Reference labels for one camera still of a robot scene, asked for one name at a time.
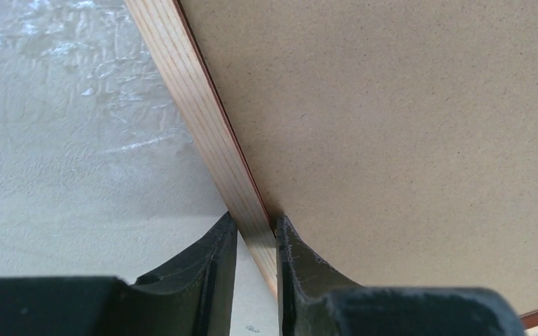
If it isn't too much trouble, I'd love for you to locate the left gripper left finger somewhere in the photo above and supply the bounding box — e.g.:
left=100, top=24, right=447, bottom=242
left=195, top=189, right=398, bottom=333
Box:
left=0, top=214, right=237, bottom=335

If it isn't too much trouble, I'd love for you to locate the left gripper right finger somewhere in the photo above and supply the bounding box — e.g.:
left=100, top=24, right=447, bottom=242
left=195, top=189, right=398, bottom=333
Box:
left=276, top=216, right=525, bottom=335

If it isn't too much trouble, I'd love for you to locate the orange wooden picture frame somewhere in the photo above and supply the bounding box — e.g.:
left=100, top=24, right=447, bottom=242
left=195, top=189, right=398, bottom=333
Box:
left=127, top=1, right=538, bottom=331

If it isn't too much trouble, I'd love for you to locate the brown fibreboard backing board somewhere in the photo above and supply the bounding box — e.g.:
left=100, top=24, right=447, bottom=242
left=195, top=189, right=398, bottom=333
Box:
left=182, top=1, right=538, bottom=313

